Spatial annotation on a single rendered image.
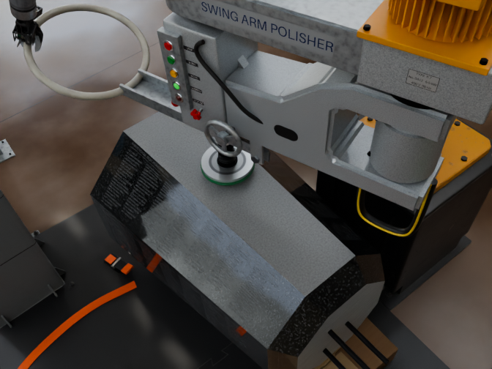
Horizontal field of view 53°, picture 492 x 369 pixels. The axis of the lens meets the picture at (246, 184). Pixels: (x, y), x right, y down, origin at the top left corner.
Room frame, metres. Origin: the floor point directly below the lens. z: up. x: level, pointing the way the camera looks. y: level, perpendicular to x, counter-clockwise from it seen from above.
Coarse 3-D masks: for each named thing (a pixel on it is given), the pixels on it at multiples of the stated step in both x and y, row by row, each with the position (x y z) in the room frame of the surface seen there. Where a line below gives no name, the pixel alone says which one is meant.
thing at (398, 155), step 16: (384, 128) 0.92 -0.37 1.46; (384, 144) 0.91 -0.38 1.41; (400, 144) 0.87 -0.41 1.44; (416, 144) 0.86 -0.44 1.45; (432, 144) 0.86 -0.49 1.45; (384, 160) 0.90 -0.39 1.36; (400, 160) 0.87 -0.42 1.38; (416, 160) 0.86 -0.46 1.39; (432, 160) 0.87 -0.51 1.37; (384, 176) 0.89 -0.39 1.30; (400, 176) 0.86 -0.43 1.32; (416, 176) 0.86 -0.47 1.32
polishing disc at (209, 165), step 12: (204, 156) 1.38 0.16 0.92; (216, 156) 1.38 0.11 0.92; (240, 156) 1.37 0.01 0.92; (204, 168) 1.31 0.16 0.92; (216, 168) 1.31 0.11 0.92; (228, 168) 1.30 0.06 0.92; (240, 168) 1.30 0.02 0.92; (252, 168) 1.30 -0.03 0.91; (216, 180) 1.25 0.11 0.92; (228, 180) 1.24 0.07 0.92
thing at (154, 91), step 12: (144, 72) 1.64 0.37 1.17; (120, 84) 1.57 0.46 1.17; (144, 84) 1.62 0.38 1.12; (156, 84) 1.61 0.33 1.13; (132, 96) 1.54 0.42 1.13; (144, 96) 1.49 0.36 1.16; (156, 96) 1.54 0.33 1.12; (168, 96) 1.54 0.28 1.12; (156, 108) 1.46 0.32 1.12; (168, 108) 1.42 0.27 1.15; (180, 120) 1.39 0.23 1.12; (252, 156) 1.16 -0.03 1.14; (264, 156) 1.17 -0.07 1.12
